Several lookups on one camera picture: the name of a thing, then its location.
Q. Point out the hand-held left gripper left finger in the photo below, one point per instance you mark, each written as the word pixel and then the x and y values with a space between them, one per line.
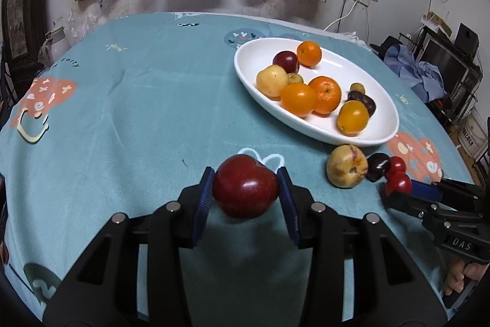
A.
pixel 203 204

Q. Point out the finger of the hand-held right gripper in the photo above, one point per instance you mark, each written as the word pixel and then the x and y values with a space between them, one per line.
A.
pixel 423 190
pixel 405 205

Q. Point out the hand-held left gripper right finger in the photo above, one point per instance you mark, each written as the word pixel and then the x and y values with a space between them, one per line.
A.
pixel 288 204

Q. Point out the small red plum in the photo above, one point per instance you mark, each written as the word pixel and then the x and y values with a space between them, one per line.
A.
pixel 399 184

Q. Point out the dark purple plum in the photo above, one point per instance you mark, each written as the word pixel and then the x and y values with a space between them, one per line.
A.
pixel 355 96
pixel 377 167

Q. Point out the yellow blushed pear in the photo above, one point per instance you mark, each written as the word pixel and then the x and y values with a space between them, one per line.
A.
pixel 347 166

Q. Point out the orange persimmon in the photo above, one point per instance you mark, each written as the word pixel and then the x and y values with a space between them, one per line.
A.
pixel 353 117
pixel 298 99

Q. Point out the orange mandarin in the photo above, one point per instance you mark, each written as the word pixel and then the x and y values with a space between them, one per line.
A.
pixel 325 94
pixel 309 53

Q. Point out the small yellow-green jujube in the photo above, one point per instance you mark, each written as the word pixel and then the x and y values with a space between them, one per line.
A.
pixel 357 87
pixel 294 78

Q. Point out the pale yellow plum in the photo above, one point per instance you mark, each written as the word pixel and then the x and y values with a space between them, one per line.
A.
pixel 271 81

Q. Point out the white oval plate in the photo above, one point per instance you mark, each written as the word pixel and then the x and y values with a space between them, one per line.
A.
pixel 337 60

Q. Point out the person's right hand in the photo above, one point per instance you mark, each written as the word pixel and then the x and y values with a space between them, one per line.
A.
pixel 453 279

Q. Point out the white printed carton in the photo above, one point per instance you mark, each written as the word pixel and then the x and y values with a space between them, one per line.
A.
pixel 471 129

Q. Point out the teal printed tablecloth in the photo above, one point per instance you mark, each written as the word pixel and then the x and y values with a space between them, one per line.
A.
pixel 134 112

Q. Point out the blue clothes pile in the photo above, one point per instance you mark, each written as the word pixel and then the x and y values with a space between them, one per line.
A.
pixel 419 72

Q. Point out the black monitor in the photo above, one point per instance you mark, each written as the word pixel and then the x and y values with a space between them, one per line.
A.
pixel 446 59

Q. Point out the black speaker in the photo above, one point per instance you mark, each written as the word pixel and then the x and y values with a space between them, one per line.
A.
pixel 467 37

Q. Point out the cardboard box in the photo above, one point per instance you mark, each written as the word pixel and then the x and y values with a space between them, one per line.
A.
pixel 436 20

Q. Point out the metal kettle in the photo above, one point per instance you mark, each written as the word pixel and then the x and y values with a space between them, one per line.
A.
pixel 51 43

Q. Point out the dark wooden framed picture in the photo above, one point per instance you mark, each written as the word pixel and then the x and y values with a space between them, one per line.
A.
pixel 17 5

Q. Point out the white wall socket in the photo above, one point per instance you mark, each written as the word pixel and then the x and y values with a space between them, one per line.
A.
pixel 366 0

